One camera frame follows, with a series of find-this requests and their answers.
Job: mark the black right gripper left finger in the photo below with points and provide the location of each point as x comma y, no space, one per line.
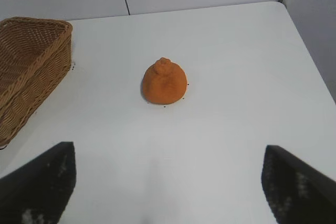
36,190

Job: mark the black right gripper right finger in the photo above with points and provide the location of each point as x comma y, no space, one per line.
299,195

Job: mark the brown woven wicker basket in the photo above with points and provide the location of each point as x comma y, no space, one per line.
29,58

